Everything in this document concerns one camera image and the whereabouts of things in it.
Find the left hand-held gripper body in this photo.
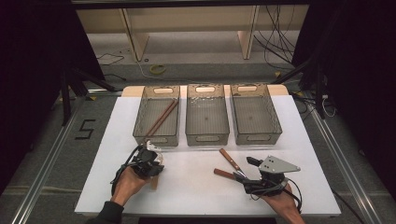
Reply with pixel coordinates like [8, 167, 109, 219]
[129, 140, 165, 180]

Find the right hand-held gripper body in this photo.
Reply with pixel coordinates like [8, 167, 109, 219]
[242, 155, 302, 198]

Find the wooden handled knife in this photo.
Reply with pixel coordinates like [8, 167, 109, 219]
[219, 147, 248, 179]
[213, 168, 247, 184]

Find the translucent grey plastic bin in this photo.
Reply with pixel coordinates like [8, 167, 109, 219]
[185, 83, 231, 147]
[229, 83, 283, 146]
[133, 85, 181, 147]

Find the reddish brown chopstick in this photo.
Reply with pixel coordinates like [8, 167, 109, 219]
[149, 100, 180, 137]
[145, 99, 177, 137]

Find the person's left hand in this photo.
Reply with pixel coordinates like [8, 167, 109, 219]
[110, 166, 152, 207]

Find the person's right hand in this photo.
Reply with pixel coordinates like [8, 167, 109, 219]
[261, 183, 305, 220]

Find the white table cover sheet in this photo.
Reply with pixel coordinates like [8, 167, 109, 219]
[74, 94, 342, 217]

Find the black tripod stand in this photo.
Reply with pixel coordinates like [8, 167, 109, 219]
[60, 66, 118, 127]
[272, 55, 328, 119]

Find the yellow tape roll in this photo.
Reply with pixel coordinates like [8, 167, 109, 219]
[149, 63, 167, 76]

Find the black curtain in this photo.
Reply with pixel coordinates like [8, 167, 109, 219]
[0, 0, 106, 195]
[292, 0, 396, 200]

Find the light wooden desk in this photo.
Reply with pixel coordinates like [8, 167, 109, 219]
[76, 4, 311, 62]

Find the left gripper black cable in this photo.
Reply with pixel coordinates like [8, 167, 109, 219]
[110, 144, 141, 196]

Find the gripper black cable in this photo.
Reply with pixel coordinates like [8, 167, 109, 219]
[283, 176, 304, 215]
[110, 144, 141, 196]

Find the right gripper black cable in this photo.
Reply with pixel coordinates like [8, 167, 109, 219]
[283, 176, 304, 215]

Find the aluminium floor rail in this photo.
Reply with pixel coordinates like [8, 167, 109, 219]
[12, 90, 92, 224]
[306, 92, 382, 224]

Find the white looped cable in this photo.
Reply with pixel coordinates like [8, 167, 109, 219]
[321, 94, 337, 119]

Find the white floor cable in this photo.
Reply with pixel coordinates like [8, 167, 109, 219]
[134, 59, 188, 84]

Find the thin black floor cable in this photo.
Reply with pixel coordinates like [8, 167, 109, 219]
[96, 53, 125, 67]

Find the bundle of black cables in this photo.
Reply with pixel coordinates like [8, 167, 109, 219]
[253, 4, 297, 71]

